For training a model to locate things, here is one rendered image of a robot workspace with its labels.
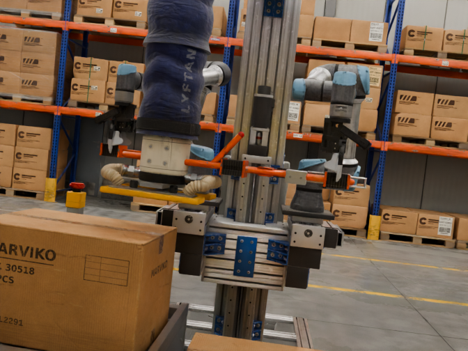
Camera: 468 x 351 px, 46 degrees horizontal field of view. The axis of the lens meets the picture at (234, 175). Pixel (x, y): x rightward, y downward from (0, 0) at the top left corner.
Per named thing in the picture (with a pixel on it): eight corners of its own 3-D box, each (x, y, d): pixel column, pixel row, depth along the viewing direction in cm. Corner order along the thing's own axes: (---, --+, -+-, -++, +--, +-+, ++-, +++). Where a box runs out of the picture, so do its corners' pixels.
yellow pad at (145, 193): (99, 191, 182) (100, 177, 181) (111, 190, 192) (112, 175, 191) (197, 205, 176) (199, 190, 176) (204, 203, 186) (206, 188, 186)
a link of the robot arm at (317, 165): (297, 185, 249) (301, 156, 248) (326, 189, 246) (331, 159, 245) (294, 186, 237) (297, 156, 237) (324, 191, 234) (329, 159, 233)
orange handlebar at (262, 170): (90, 155, 194) (91, 145, 194) (122, 155, 224) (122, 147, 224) (354, 188, 178) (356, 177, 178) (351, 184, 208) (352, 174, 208)
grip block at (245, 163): (218, 175, 184) (220, 157, 184) (223, 174, 194) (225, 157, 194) (242, 177, 183) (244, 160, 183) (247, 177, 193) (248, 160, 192)
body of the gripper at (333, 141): (320, 152, 187) (324, 118, 187) (346, 155, 186) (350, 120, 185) (320, 152, 180) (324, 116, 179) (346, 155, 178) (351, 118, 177)
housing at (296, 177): (284, 182, 182) (285, 169, 182) (285, 182, 189) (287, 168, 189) (305, 185, 181) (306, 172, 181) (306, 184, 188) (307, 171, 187)
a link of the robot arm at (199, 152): (200, 176, 236) (203, 145, 235) (177, 173, 244) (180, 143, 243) (217, 177, 246) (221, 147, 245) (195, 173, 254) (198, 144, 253)
